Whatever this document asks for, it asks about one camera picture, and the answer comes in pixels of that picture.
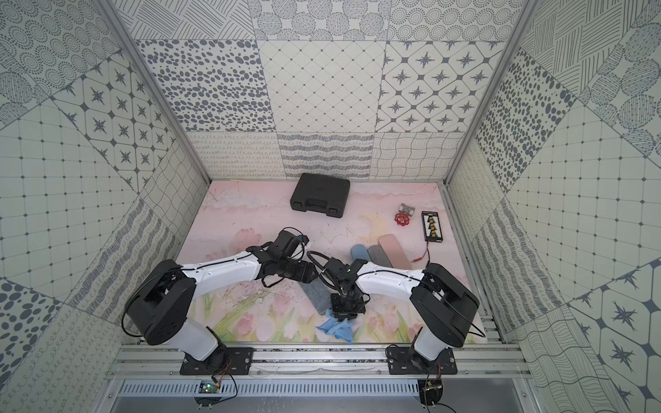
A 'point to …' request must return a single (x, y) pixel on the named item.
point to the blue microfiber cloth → (340, 329)
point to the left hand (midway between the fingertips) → (317, 276)
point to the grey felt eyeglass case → (378, 257)
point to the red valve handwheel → (402, 219)
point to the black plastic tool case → (321, 194)
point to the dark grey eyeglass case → (319, 293)
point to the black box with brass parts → (431, 225)
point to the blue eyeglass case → (359, 251)
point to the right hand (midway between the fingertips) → (342, 319)
